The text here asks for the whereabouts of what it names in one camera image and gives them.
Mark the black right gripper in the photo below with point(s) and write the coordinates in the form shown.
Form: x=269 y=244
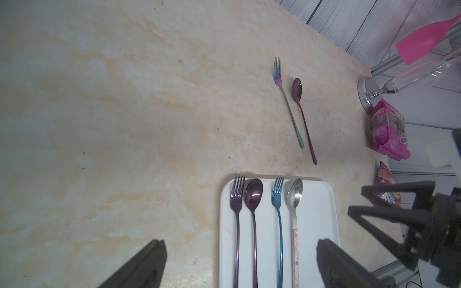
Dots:
x=444 y=230

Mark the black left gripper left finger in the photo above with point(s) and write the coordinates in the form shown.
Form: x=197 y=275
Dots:
x=144 y=270

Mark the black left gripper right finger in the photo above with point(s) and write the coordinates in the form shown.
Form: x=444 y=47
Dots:
x=339 y=270

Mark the silver spoon pink handle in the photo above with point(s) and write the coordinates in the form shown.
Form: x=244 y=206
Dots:
x=292 y=200

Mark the blue fork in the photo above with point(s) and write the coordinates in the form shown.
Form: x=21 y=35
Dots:
x=276 y=200

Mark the dark purple spoon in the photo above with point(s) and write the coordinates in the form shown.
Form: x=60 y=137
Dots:
x=252 y=198

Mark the dark purple fork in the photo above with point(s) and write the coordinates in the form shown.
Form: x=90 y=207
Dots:
x=236 y=204

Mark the maroon purple spoon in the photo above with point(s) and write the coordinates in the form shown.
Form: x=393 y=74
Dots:
x=296 y=96

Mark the rainbow iridescent fork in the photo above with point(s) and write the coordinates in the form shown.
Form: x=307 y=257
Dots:
x=277 y=74

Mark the purple Fox's candy bag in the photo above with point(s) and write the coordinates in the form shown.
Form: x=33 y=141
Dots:
x=384 y=177

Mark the white rectangular tray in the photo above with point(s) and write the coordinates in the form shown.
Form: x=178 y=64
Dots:
x=317 y=220

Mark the magenta candy box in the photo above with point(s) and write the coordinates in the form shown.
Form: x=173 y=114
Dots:
x=388 y=130

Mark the metal glass rack stand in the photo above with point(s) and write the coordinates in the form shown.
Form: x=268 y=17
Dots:
x=368 y=89

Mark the clear wine glass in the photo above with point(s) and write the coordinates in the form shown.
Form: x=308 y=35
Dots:
x=424 y=75

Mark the pink wine glass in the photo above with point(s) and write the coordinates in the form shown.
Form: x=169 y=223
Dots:
x=422 y=41

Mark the aluminium front rail frame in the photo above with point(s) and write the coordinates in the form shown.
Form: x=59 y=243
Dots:
x=396 y=275

